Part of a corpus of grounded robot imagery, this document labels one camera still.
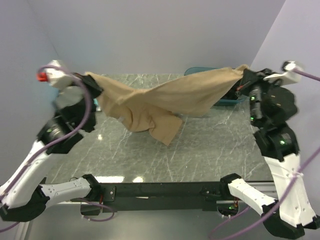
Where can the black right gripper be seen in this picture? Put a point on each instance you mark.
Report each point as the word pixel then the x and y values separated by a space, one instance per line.
pixel 250 77

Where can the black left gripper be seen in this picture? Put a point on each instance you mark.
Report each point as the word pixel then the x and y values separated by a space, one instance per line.
pixel 96 88

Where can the tan t shirt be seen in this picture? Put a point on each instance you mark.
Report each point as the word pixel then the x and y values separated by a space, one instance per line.
pixel 155 109

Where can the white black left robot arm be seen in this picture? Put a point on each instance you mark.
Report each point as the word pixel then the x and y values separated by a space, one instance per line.
pixel 25 196

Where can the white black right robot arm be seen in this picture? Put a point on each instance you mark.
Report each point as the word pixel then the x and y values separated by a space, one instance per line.
pixel 292 212

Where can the folded teal t shirt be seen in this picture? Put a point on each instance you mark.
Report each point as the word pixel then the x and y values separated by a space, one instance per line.
pixel 97 106

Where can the teal plastic basket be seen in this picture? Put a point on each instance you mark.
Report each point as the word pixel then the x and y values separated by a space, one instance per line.
pixel 231 98

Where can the black base crossbar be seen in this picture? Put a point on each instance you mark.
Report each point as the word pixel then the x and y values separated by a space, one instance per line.
pixel 152 196

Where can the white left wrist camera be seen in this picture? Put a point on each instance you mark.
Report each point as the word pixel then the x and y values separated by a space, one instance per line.
pixel 54 77

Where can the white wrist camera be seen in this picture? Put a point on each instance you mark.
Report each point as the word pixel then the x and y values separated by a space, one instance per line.
pixel 54 77
pixel 288 76

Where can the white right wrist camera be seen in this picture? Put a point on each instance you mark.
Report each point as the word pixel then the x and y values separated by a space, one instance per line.
pixel 288 76

